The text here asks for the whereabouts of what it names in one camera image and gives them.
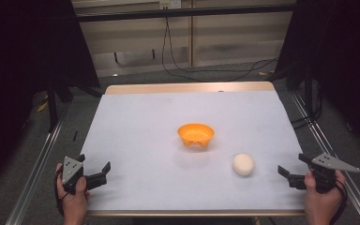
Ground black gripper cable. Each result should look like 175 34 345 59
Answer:
53 173 70 218
328 178 349 225

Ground white round bun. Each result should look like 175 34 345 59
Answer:
232 152 256 176

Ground black curtain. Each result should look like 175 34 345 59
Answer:
274 0 360 158
0 0 101 196

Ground yellow floor tape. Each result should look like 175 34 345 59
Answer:
37 100 50 113

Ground wooden table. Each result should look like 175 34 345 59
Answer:
85 81 308 218

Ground white table cover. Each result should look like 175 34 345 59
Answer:
80 89 308 214

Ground aluminium floor rail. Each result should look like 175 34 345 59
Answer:
5 102 73 225
290 91 360 225

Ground black horizontal bar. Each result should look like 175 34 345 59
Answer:
74 3 296 23

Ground white wall outlet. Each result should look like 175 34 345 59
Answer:
158 0 183 10

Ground person's left hand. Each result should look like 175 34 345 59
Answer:
54 162 91 225

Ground long black floor cable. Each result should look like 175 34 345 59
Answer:
160 16 279 83

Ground orange plastic bowl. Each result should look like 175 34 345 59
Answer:
176 122 216 149

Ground black cable bundle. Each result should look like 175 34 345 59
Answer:
290 79 323 129

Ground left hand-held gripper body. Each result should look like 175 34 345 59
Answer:
61 156 108 195

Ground black stand leg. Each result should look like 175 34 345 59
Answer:
46 78 59 133

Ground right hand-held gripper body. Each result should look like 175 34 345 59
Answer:
288 152 360 194

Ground person's right hand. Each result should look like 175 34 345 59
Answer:
303 170 348 225

